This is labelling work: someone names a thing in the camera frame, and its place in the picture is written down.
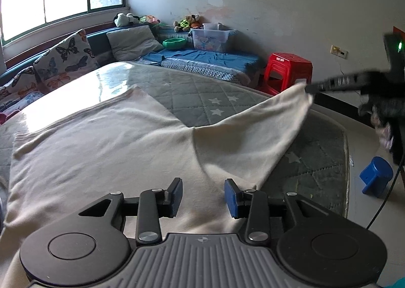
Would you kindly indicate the dark blue sofa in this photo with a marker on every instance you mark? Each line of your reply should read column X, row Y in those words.
column 98, row 44

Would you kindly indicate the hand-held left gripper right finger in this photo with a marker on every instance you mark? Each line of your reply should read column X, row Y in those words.
column 231, row 197

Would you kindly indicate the grey pillow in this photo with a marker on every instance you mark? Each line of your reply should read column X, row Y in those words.
column 133, row 42

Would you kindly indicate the green plush toy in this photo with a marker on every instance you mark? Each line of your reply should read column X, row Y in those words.
column 182, row 25

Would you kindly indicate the blue blanket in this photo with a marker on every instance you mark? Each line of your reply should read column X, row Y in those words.
column 202, row 57

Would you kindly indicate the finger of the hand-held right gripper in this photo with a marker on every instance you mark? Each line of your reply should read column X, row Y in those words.
column 340, row 80

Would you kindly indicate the small butterfly print cushion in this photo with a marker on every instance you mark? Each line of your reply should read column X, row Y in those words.
column 19, row 85

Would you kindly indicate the blue patterned mattress pad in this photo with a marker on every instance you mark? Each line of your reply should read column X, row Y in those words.
column 202, row 69

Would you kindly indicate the colourful plush toy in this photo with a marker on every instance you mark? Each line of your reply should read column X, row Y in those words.
column 149, row 19

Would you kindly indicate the brown teddy bear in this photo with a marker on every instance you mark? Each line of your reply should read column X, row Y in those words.
column 193, row 21

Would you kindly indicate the large butterfly print cushion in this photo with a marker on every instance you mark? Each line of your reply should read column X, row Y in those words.
column 68, row 57

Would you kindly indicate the green plastic basin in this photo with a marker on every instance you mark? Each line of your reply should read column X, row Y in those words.
column 174, row 43

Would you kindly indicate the blue plastic stool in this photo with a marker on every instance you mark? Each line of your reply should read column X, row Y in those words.
column 376, row 175

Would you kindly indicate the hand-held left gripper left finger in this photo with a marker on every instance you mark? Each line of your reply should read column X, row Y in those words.
column 176, row 196

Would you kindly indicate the white wall socket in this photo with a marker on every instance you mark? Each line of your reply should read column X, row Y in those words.
column 339, row 51

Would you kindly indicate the clear plastic storage box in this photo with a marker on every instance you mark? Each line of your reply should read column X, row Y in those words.
column 212, row 41

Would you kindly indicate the grey quilted star mat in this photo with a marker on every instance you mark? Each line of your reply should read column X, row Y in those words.
column 202, row 98

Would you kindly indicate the panda plush toy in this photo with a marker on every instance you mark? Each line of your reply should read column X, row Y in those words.
column 125, row 19

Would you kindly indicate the cream cloth garment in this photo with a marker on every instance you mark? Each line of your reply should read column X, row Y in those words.
column 110, row 148

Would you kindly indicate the small white plastic container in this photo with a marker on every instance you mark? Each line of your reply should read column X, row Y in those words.
column 211, row 26

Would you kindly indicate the red plastic stool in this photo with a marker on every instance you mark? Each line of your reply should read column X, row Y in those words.
column 286, row 69

